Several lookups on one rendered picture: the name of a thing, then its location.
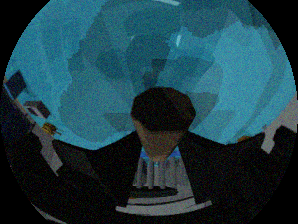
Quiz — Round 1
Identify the orange rectangular bar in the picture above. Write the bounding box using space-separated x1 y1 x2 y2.
237 136 250 143

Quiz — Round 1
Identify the blue cube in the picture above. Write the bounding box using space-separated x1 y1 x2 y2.
4 69 27 100

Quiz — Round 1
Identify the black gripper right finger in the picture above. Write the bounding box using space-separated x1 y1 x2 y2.
178 131 266 205

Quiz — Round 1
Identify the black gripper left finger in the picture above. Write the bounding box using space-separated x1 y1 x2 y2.
52 129 142 208

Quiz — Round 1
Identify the blue taped strip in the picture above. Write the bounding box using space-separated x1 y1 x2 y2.
140 151 181 157

